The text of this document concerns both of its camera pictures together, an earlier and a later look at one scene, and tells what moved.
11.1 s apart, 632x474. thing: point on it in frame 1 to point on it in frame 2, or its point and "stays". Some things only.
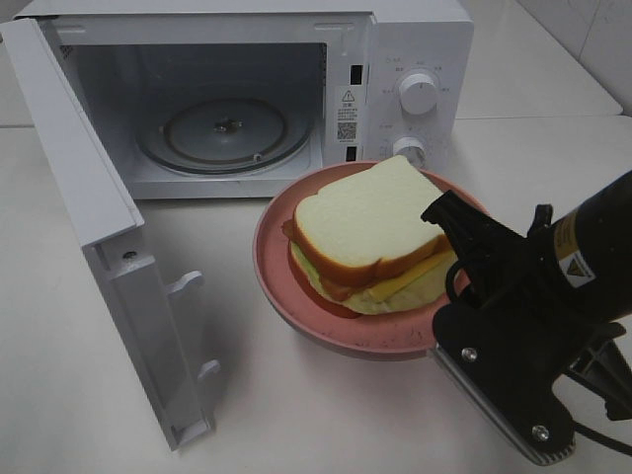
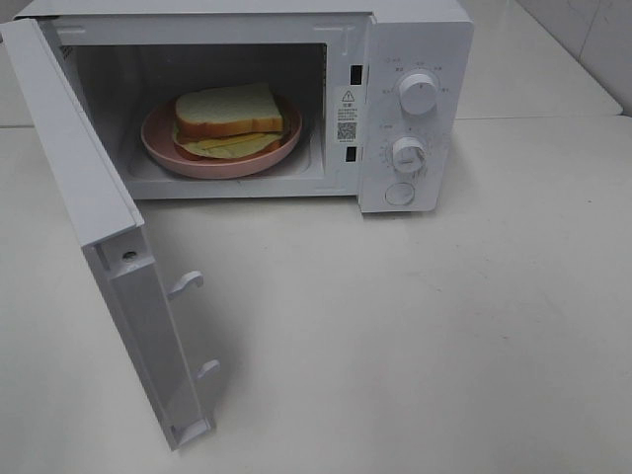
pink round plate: (400, 335) to (157, 138)
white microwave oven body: (233, 99) stays
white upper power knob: (419, 94) stays
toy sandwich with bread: (360, 246) to (221, 122)
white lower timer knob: (412, 148) stays
